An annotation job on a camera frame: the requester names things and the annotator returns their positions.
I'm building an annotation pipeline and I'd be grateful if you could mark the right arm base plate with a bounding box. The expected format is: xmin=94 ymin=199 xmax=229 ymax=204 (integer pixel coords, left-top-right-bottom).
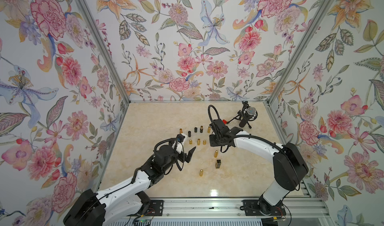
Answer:
xmin=240 ymin=200 xmax=287 ymax=217

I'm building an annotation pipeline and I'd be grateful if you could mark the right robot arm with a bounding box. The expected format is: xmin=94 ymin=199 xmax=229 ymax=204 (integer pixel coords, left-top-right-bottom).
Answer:
xmin=208 ymin=105 xmax=309 ymax=216

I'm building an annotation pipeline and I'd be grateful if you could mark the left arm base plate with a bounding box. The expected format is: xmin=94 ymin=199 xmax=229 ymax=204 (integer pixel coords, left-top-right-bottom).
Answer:
xmin=121 ymin=199 xmax=165 ymax=217

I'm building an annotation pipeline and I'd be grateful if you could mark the aluminium front rail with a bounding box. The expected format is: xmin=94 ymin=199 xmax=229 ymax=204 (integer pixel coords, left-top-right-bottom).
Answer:
xmin=73 ymin=197 xmax=331 ymax=219

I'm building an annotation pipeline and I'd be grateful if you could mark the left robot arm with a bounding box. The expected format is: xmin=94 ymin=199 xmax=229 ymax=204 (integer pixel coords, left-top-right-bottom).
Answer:
xmin=63 ymin=137 xmax=195 ymax=226

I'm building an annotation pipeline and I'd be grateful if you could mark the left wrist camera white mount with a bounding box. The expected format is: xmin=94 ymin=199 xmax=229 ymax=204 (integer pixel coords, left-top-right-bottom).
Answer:
xmin=176 ymin=133 xmax=187 ymax=154

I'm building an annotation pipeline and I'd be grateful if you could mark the square gold black lipstick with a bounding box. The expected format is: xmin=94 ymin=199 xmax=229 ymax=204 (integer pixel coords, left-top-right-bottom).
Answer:
xmin=215 ymin=160 xmax=222 ymax=169

